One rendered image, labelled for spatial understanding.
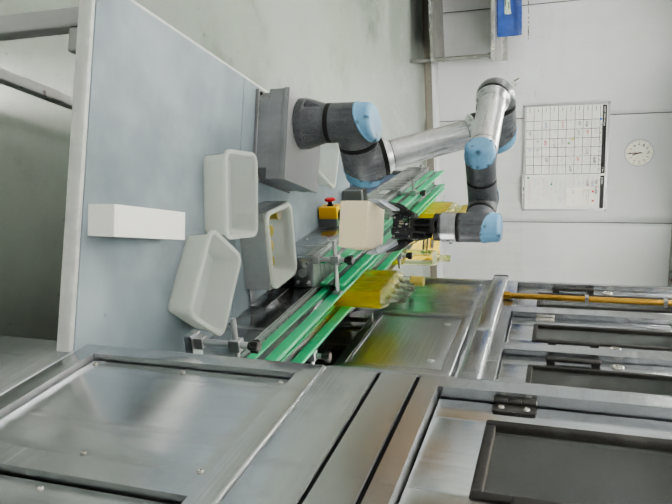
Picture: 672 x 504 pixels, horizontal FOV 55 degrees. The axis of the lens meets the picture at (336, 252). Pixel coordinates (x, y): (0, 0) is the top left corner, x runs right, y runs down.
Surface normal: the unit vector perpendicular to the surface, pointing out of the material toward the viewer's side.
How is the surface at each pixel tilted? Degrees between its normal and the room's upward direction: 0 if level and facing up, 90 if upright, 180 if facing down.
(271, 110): 90
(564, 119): 90
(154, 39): 0
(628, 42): 90
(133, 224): 0
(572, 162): 90
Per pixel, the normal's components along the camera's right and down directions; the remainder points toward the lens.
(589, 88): -0.33, 0.27
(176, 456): -0.07, -0.96
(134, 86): 0.94, 0.03
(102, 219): -0.33, -0.01
